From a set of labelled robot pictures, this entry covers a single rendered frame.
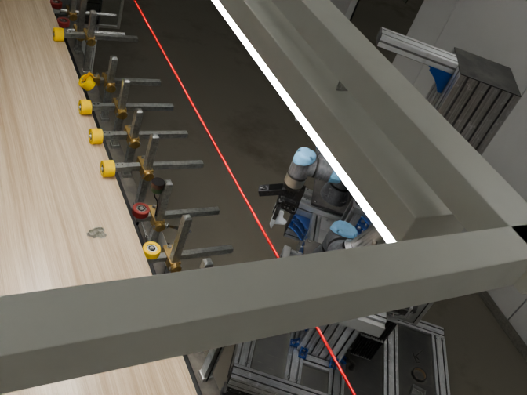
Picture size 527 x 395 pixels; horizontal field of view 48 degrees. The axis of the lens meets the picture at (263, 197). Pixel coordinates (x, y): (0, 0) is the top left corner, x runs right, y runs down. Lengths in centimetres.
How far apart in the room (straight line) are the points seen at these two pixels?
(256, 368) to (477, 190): 260
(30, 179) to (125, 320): 246
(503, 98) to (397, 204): 161
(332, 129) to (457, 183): 24
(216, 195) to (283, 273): 391
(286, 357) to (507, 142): 229
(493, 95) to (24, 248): 193
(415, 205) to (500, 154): 381
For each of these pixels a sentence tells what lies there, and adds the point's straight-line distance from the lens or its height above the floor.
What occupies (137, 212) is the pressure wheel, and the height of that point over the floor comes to 91.
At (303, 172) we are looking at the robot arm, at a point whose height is 160.
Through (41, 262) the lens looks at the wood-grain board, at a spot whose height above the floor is 90.
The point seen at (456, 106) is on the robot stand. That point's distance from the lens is 240.
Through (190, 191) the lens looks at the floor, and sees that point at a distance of 439.
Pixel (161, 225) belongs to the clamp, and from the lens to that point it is 283.
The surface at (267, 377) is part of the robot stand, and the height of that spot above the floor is 22.
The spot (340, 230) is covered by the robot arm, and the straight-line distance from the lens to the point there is 253.
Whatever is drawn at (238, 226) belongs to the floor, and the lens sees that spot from 424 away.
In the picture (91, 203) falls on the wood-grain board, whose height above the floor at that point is 90.
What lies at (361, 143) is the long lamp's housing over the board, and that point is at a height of 238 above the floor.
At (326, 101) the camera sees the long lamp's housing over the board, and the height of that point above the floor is 238.
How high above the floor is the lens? 283
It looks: 38 degrees down
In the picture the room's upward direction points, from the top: 22 degrees clockwise
